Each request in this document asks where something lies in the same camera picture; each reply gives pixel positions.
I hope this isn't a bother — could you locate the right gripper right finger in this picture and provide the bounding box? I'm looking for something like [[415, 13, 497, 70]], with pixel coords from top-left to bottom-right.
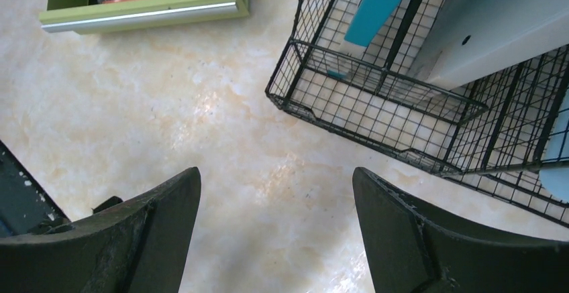
[[352, 167, 568, 292]]

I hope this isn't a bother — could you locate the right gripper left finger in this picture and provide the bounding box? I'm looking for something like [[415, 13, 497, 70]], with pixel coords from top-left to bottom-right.
[[1, 167, 201, 292]]

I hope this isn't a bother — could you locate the grey white folder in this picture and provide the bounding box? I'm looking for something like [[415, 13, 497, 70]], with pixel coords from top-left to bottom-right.
[[407, 0, 568, 90]]

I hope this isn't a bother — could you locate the teal folder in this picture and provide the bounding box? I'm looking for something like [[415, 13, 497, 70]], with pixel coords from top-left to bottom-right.
[[325, 0, 401, 78]]

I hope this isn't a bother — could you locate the black wire desk organizer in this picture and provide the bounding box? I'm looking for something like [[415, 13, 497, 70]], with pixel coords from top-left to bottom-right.
[[265, 0, 568, 226]]

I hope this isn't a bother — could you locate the light blue clipboard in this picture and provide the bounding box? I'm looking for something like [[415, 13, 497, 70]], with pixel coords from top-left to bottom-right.
[[539, 101, 568, 202]]

